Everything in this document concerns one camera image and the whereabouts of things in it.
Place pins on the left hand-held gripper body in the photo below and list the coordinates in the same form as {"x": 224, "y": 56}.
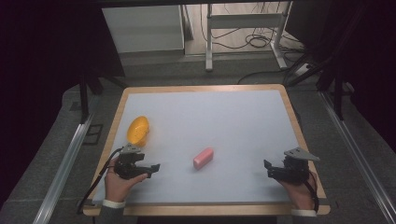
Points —
{"x": 127, "y": 163}

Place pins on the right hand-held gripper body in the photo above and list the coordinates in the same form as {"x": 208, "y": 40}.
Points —
{"x": 294, "y": 168}

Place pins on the person's left hand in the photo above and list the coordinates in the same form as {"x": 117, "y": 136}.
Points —
{"x": 120, "y": 186}

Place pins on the person's right hand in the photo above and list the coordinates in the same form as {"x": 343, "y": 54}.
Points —
{"x": 299, "y": 194}

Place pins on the yellow-orange fruit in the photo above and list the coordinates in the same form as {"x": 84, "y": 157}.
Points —
{"x": 138, "y": 131}

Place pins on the pink soap bar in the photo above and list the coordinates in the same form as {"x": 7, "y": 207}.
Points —
{"x": 203, "y": 158}

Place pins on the wooden-edged white table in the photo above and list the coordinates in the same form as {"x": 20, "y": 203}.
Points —
{"x": 211, "y": 118}

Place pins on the black metal stand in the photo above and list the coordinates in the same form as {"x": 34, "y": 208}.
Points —
{"x": 84, "y": 93}
{"x": 337, "y": 93}

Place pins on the white power strip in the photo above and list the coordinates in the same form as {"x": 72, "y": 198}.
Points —
{"x": 302, "y": 69}

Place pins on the dark curtain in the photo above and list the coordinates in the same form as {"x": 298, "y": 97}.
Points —
{"x": 40, "y": 62}
{"x": 367, "y": 62}

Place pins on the white cabinet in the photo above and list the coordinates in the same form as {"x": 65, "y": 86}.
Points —
{"x": 143, "y": 28}

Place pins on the aluminium rail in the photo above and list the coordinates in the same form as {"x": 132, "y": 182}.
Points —
{"x": 358, "y": 155}
{"x": 63, "y": 169}

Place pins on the white metal desk frame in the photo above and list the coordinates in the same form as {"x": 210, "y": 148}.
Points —
{"x": 246, "y": 21}

